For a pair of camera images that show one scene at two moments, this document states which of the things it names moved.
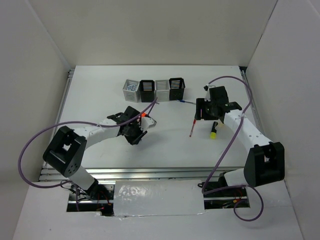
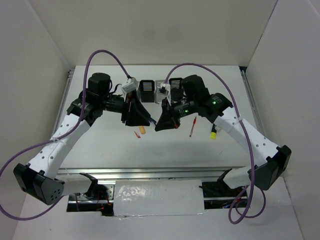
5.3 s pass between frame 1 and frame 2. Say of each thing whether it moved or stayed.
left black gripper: moved
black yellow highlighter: stayed
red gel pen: stayed
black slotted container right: stayed
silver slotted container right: stayed
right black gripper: moved
